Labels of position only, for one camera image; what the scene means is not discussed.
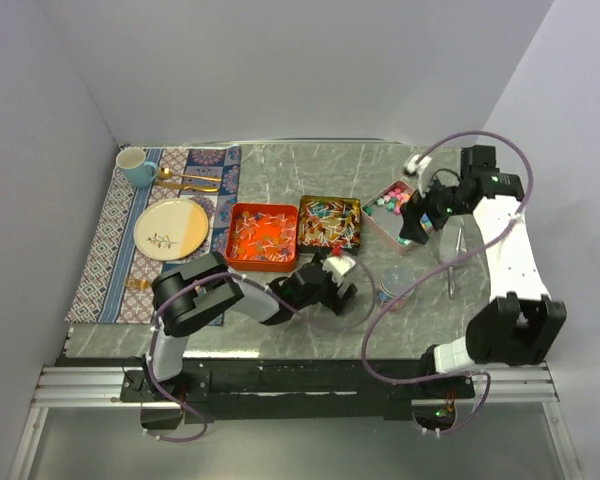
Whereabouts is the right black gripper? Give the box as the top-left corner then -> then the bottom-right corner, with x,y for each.
398,170 -> 469,245

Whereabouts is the orange candy box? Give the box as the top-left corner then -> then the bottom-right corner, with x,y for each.
225,203 -> 299,273

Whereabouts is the clear round jar lid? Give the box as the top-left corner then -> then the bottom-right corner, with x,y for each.
380,265 -> 415,297

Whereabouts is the clear glass jar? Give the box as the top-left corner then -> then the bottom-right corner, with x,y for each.
376,286 -> 410,312

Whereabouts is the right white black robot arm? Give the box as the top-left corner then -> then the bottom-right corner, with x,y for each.
400,145 -> 567,399

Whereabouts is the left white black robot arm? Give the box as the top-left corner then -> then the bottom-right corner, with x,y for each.
142,253 -> 357,402

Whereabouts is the pink tin of star candies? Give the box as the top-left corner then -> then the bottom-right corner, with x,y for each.
362,180 -> 414,256

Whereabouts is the dark tin of lollipops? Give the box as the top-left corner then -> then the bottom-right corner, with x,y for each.
297,195 -> 362,255

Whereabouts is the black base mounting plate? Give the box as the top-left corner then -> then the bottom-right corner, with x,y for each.
119,357 -> 477,432

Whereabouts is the cream ceramic plate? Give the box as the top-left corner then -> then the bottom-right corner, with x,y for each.
133,198 -> 209,262

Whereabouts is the gold knife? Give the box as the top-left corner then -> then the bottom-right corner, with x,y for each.
153,181 -> 219,193

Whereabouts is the gold fork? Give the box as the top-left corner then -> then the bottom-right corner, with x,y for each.
125,277 -> 151,291

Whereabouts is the gold spoon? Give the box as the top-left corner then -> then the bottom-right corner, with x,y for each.
157,167 -> 222,182

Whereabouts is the patterned placemat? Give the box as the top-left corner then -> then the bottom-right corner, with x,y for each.
65,145 -> 242,324

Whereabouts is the blue white mug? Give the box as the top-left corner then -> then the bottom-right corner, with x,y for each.
116,147 -> 159,188

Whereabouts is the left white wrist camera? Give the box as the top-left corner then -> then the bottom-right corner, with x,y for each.
322,246 -> 356,285

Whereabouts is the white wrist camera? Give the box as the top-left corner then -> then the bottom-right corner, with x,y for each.
322,246 -> 356,285
403,154 -> 433,197

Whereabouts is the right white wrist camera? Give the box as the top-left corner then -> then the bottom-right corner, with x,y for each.
403,154 -> 433,197

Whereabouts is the aluminium rail frame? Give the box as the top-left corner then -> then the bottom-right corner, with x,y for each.
9,364 -> 584,479

